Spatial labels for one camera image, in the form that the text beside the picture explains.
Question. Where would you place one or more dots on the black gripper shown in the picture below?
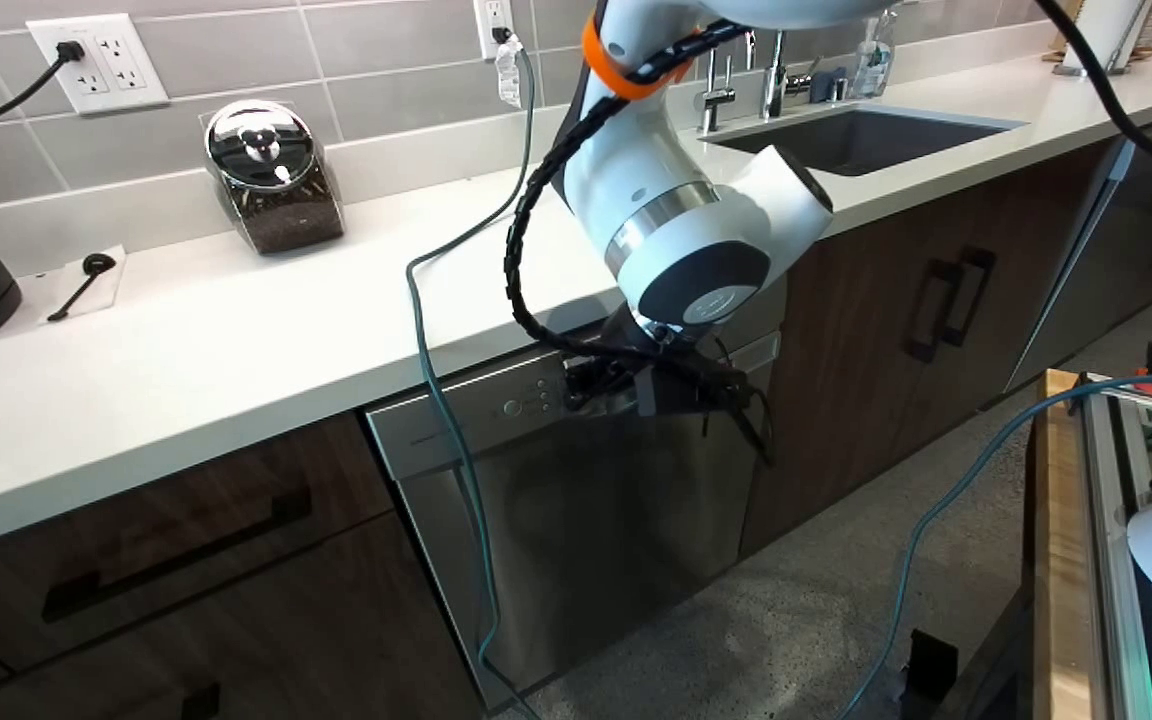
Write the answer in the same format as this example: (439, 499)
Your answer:
(670, 372)

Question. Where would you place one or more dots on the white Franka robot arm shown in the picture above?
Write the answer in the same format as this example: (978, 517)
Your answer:
(680, 200)

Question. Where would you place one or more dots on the stainless steel Bosch dishwasher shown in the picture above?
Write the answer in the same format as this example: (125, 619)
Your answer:
(579, 534)

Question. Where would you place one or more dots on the dark wood cabinet door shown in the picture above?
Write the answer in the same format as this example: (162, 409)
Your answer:
(1039, 254)
(840, 414)

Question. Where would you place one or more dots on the dark wood shallow drawer front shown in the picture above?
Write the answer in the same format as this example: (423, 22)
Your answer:
(338, 467)

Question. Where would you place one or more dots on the small chrome faucet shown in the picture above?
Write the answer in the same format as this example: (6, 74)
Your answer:
(713, 105)

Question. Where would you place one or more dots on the white power adapter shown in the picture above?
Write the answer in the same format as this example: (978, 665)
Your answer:
(508, 74)

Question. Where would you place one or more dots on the tall chrome faucet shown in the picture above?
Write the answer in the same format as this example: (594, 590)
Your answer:
(776, 74)

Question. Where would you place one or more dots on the undermount kitchen sink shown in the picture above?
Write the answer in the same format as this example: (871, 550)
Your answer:
(871, 140)

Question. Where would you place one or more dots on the dark wood deep drawer front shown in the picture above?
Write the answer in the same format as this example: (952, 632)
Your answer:
(311, 625)

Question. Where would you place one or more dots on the glass jar of coffee beans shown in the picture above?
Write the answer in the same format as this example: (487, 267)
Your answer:
(269, 173)

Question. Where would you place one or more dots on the clear soap bottle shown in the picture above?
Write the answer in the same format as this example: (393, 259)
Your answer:
(879, 61)

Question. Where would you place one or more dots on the small black box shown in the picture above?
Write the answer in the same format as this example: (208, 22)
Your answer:
(934, 665)

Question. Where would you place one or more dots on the wooden cart top edge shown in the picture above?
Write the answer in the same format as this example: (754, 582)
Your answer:
(1056, 560)

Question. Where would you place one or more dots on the black spoon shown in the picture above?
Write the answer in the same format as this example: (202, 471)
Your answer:
(99, 267)

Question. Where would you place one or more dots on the stainless steel appliance front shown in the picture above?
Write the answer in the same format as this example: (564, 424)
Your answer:
(1137, 254)

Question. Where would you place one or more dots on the white paper towel roll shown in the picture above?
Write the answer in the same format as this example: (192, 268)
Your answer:
(1109, 34)

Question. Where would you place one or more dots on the narrow white wall outlet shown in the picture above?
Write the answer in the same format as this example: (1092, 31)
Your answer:
(487, 16)

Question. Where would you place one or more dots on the aluminium frame rail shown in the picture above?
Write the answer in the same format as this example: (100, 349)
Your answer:
(1109, 560)

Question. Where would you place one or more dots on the white four-socket wall outlet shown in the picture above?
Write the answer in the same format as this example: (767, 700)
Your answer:
(119, 64)

